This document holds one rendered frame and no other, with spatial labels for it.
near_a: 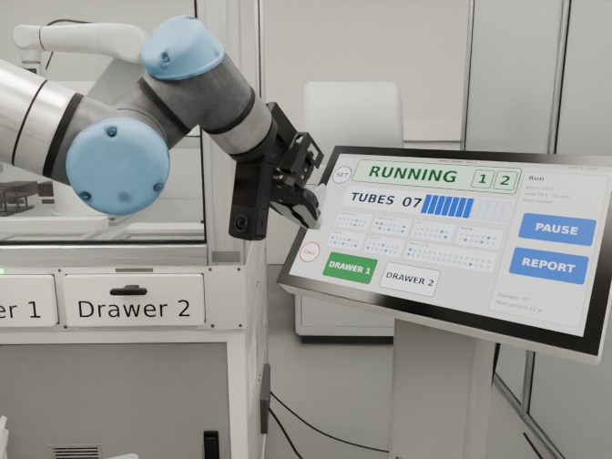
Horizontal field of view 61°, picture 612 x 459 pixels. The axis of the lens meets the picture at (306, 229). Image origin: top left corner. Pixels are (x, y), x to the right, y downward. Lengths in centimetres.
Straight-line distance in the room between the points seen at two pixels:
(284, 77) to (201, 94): 375
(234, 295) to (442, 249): 49
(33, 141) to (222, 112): 21
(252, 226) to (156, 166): 25
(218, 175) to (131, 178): 67
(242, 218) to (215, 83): 18
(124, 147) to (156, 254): 74
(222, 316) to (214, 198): 26
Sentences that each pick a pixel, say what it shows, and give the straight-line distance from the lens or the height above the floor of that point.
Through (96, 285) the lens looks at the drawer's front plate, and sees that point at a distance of 118.
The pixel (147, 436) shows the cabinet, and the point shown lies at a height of 53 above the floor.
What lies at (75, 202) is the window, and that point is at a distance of 119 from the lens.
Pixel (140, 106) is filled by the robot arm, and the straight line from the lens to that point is 57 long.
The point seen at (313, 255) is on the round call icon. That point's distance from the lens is 94.
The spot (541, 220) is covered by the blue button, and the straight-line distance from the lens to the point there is 86.
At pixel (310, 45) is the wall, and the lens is 433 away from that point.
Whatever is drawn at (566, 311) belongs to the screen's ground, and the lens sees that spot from 79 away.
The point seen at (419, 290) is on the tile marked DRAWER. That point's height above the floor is 99.
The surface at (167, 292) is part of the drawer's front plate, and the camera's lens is 115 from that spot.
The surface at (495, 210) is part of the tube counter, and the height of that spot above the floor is 111.
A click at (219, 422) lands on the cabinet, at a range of 130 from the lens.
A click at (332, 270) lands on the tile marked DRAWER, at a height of 100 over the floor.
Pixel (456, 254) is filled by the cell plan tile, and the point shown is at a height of 105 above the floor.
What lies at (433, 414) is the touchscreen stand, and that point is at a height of 73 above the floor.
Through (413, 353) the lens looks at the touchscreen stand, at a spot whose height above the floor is 84.
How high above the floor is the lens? 126
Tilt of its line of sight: 12 degrees down
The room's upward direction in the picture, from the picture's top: straight up
